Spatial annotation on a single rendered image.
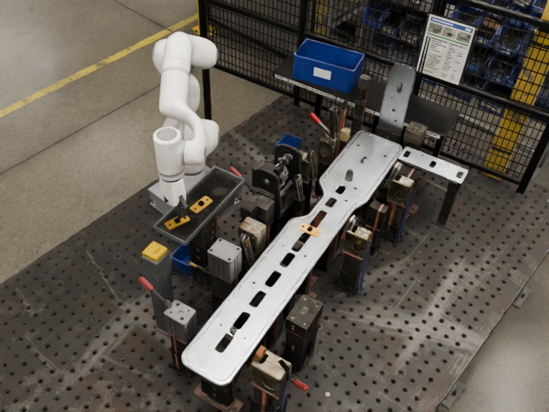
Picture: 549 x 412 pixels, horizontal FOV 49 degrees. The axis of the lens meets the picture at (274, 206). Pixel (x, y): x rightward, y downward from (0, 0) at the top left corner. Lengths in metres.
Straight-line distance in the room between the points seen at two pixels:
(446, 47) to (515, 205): 0.82
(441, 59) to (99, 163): 2.33
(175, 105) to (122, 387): 1.03
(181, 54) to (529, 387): 2.33
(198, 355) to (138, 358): 0.42
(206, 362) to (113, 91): 3.12
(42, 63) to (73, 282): 2.89
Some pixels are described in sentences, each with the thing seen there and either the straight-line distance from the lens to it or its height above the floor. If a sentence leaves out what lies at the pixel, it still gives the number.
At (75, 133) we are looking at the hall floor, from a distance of 4.43.
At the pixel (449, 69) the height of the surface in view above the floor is 1.22.
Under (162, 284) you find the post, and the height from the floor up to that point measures 1.01.
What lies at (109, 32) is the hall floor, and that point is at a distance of 5.50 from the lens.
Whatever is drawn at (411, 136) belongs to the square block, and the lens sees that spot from 2.75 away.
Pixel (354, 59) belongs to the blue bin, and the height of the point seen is 1.12.
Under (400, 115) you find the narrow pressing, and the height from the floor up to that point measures 1.10.
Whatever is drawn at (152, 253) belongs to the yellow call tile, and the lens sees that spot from 2.04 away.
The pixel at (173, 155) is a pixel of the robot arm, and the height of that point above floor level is 1.50.
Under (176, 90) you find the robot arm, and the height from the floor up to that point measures 1.61.
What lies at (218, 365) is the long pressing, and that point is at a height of 1.00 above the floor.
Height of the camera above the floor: 2.72
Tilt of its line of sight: 46 degrees down
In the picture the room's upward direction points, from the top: 3 degrees clockwise
